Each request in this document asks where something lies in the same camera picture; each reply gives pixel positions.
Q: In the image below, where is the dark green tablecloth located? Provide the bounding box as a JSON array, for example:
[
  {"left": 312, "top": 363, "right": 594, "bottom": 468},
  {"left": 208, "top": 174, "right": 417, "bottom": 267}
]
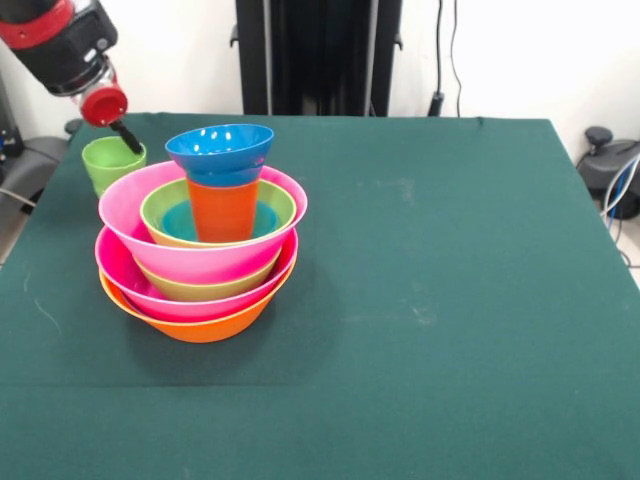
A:
[{"left": 0, "top": 112, "right": 640, "bottom": 480}]

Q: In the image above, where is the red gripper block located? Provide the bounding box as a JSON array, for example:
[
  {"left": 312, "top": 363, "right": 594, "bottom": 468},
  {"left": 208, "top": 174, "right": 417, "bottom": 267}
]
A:
[{"left": 80, "top": 84, "right": 145, "bottom": 155}]

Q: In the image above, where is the dark blue plastic bowl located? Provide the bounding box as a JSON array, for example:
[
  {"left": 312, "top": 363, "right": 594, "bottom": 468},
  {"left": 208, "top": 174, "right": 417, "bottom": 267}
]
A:
[{"left": 164, "top": 123, "right": 276, "bottom": 188}]

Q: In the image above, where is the white blue cable bundle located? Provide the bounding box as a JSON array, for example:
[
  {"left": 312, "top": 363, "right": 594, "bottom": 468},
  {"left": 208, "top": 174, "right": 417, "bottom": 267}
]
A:
[{"left": 601, "top": 152, "right": 640, "bottom": 269}]

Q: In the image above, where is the black hanging cable with plug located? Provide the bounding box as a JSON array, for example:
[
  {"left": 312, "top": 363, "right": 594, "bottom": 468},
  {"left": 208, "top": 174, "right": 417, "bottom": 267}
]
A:
[{"left": 429, "top": 0, "right": 448, "bottom": 117}]

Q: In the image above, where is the black office chair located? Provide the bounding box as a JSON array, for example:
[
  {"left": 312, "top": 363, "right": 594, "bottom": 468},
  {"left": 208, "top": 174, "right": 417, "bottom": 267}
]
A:
[
  {"left": 576, "top": 126, "right": 640, "bottom": 221},
  {"left": 0, "top": 118, "right": 81, "bottom": 204}
]

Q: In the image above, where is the red plastic cup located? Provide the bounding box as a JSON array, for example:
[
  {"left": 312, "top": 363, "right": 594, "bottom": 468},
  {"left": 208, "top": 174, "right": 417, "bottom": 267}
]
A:
[{"left": 186, "top": 178, "right": 261, "bottom": 244}]

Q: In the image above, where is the pink plastic bowl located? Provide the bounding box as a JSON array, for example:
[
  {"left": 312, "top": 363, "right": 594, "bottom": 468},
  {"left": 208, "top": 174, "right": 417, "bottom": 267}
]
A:
[
  {"left": 94, "top": 227, "right": 300, "bottom": 324},
  {"left": 97, "top": 160, "right": 309, "bottom": 285}
]

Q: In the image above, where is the green plastic cup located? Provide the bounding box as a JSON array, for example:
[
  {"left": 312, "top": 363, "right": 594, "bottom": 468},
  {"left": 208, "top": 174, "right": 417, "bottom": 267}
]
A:
[{"left": 81, "top": 136, "right": 148, "bottom": 199}]

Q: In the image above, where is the orange plastic bowl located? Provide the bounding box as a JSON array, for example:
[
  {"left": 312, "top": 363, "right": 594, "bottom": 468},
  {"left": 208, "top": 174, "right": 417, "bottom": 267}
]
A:
[{"left": 98, "top": 254, "right": 299, "bottom": 344}]

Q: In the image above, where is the green plastic bowl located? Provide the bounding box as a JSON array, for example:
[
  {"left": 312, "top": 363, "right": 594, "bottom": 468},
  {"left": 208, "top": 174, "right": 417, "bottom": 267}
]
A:
[
  {"left": 139, "top": 178, "right": 298, "bottom": 250},
  {"left": 131, "top": 247, "right": 282, "bottom": 303}
]

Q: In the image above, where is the light blue plastic bowl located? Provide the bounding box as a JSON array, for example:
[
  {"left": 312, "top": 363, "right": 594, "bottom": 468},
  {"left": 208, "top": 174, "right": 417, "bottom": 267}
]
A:
[{"left": 160, "top": 200, "right": 280, "bottom": 243}]

